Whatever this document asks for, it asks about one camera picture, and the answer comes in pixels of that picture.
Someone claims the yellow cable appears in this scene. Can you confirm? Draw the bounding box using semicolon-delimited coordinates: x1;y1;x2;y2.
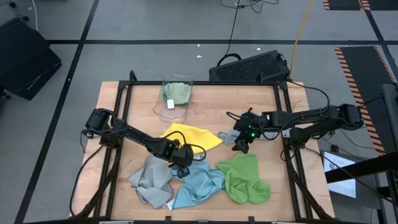
288;0;313;79

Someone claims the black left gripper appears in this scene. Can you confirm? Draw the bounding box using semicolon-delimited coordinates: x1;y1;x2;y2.
169;143;195;179

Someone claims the grey waffle-weave towel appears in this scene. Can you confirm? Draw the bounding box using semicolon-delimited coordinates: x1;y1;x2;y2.
128;154;175;210

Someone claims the smooth grey microfiber towel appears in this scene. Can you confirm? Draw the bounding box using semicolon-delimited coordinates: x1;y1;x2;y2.
217;129;277;146

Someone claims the clear plastic bin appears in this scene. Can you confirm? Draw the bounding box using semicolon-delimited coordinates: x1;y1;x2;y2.
152;73;194;124

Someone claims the light blue microfiber towel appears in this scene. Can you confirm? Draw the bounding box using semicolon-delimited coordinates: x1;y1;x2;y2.
170;158;226;210

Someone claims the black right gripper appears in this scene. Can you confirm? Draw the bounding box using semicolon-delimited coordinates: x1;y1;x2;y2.
231;111;266;155

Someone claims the black floor cable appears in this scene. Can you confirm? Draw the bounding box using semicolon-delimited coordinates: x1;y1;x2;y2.
216;0;243;67

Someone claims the bright green microfiber towel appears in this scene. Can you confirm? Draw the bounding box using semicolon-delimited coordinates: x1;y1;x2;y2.
216;152;272;205

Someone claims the yellow microfiber towel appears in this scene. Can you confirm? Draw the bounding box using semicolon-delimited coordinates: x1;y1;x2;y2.
160;123;224;155

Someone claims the black orange-striped floor mat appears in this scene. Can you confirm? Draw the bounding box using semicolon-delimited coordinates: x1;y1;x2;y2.
335;45;398;156
322;0;398;11

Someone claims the large black case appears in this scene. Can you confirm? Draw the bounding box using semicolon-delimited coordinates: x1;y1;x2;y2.
0;17;63;101

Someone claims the black metal table frame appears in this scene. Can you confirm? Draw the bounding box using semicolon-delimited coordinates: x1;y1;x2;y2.
70;70;336;224

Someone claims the white printed sign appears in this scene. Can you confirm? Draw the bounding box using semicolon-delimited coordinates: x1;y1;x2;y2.
323;151;357;199

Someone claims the pale green teal-edged towel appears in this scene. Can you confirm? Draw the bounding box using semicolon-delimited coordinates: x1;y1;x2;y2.
162;82;192;110

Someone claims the white floor cable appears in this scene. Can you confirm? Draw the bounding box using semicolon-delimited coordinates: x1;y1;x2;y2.
30;0;39;32

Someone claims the black metal beam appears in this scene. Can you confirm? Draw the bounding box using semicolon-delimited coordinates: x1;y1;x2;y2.
325;151;398;184

